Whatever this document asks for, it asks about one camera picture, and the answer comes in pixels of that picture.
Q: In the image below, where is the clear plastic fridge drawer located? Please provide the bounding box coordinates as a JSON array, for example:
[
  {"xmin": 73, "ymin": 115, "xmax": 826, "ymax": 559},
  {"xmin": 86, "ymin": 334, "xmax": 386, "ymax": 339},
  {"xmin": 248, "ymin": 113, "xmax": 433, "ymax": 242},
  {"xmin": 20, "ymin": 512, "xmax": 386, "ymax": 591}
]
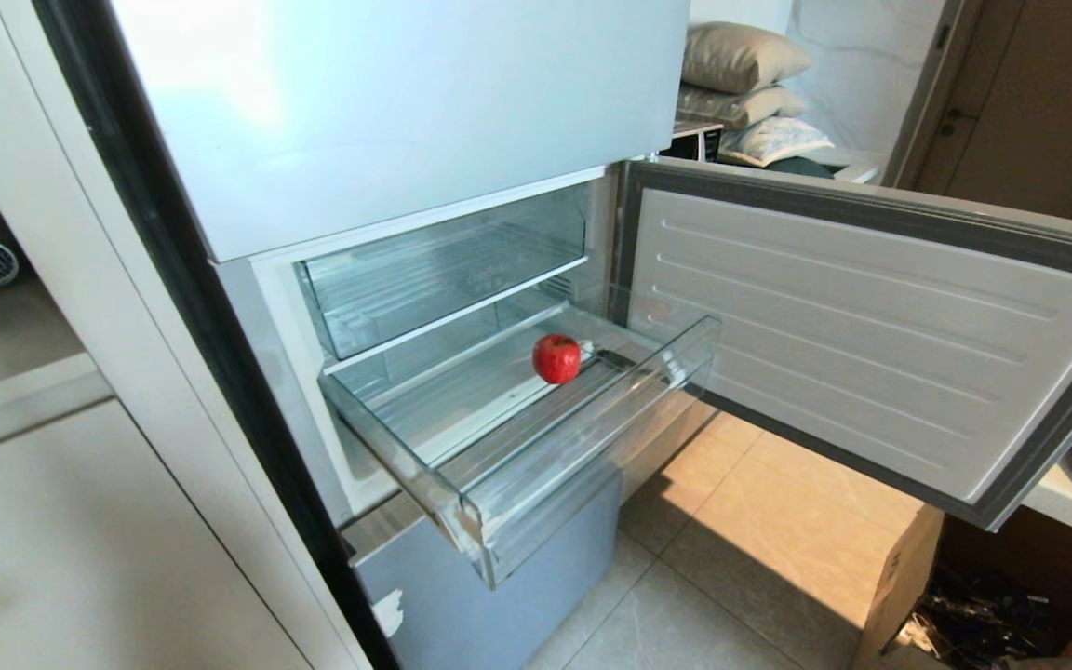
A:
[
  {"xmin": 318, "ymin": 300, "xmax": 722, "ymax": 589},
  {"xmin": 295, "ymin": 184, "xmax": 591, "ymax": 361}
]

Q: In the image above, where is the white fridge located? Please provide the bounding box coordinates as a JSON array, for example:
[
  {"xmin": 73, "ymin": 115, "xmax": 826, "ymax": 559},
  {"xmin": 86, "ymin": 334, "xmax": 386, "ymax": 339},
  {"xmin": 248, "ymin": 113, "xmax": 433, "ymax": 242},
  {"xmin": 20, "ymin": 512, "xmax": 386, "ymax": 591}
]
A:
[{"xmin": 31, "ymin": 0, "xmax": 723, "ymax": 670}]

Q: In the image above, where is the pale blue fridge drawer front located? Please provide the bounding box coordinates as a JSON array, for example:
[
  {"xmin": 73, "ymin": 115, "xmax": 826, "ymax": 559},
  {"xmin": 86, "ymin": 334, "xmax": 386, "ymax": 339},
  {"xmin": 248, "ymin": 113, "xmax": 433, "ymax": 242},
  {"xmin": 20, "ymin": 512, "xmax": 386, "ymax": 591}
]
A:
[{"xmin": 342, "ymin": 473, "xmax": 624, "ymax": 670}]

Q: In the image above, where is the pale blue fridge door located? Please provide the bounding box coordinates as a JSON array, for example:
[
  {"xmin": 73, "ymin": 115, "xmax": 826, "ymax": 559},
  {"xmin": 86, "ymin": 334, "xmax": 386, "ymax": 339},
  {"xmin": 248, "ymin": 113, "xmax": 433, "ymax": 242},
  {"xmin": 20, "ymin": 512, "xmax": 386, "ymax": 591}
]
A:
[{"xmin": 108, "ymin": 0, "xmax": 691, "ymax": 264}]

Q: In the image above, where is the white fridge door with grey seal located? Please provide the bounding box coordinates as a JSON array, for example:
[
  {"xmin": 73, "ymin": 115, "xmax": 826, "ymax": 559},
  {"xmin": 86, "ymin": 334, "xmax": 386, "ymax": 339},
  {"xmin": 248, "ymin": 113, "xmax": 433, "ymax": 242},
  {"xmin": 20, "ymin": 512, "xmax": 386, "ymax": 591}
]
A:
[{"xmin": 612, "ymin": 158, "xmax": 1072, "ymax": 532}]

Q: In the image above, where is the red apple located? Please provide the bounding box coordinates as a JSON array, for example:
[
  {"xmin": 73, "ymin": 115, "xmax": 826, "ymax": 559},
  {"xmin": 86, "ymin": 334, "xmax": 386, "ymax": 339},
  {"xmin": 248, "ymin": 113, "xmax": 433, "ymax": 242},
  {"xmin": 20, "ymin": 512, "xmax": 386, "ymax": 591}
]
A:
[{"xmin": 533, "ymin": 334, "xmax": 583, "ymax": 385}]

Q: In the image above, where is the white patterned pillow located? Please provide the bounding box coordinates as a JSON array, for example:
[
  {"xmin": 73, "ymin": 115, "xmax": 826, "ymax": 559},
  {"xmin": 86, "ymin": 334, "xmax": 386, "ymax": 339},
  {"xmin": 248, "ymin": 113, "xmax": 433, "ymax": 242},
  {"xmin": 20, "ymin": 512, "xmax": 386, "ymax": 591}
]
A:
[{"xmin": 718, "ymin": 116, "xmax": 836, "ymax": 168}]

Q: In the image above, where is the beige pillow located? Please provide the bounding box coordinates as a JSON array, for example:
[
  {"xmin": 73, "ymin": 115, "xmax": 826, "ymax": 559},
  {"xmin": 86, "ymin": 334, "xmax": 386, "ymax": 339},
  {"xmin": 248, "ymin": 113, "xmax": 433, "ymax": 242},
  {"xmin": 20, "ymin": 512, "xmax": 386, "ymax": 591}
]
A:
[
  {"xmin": 681, "ymin": 21, "xmax": 813, "ymax": 95},
  {"xmin": 677, "ymin": 83, "xmax": 809, "ymax": 130}
]

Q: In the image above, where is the brown cardboard box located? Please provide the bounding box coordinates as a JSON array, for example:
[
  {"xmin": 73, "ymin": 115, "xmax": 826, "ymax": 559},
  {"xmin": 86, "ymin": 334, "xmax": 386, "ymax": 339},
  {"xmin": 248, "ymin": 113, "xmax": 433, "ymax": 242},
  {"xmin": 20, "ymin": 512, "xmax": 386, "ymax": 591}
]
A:
[{"xmin": 853, "ymin": 502, "xmax": 1072, "ymax": 670}]

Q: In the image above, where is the white cabinet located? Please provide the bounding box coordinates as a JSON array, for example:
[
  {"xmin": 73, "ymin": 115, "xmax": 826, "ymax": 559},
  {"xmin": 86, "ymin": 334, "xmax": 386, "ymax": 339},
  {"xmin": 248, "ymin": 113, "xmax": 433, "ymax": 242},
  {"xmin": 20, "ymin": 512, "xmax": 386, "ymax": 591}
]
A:
[{"xmin": 0, "ymin": 0, "xmax": 374, "ymax": 670}]

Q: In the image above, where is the brown wooden door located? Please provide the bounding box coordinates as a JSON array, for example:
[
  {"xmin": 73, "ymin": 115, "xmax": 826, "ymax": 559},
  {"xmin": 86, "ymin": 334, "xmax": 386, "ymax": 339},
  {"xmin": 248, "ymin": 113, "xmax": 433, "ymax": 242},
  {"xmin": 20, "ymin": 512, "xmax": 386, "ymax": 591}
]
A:
[{"xmin": 890, "ymin": 0, "xmax": 1072, "ymax": 224}]

